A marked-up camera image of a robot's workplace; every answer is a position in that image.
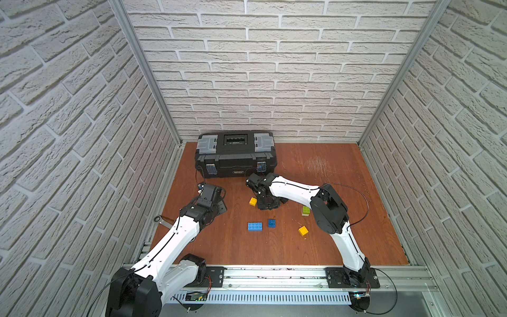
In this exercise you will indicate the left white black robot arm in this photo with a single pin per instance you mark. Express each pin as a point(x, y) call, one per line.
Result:
point(147, 286)

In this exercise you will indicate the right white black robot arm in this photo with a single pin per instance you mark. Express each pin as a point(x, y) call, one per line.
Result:
point(330, 214)

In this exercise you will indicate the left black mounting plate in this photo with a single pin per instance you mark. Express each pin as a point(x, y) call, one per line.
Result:
point(211, 276)

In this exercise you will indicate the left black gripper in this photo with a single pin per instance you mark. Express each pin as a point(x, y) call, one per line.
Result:
point(212, 190)

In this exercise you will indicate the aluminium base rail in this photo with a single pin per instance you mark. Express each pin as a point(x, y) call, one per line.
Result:
point(313, 278)

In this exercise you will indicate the green lego brick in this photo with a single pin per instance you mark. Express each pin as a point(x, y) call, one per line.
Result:
point(306, 211)

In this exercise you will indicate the black plastic toolbox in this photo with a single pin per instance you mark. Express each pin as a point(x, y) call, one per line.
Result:
point(235, 154)

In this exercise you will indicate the white slotted cable duct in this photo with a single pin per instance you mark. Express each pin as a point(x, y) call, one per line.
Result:
point(266, 298)

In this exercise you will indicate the long blue lego brick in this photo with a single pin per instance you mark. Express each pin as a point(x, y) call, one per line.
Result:
point(255, 226)

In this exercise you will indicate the black mounting plate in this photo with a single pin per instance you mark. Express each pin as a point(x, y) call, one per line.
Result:
point(211, 276)
point(341, 278)

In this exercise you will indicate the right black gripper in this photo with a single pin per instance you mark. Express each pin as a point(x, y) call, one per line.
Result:
point(275, 204)

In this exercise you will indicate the small blue lego brick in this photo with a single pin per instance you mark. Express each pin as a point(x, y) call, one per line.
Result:
point(271, 223)

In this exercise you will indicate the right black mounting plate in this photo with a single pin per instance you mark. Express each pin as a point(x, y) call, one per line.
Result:
point(341, 278)

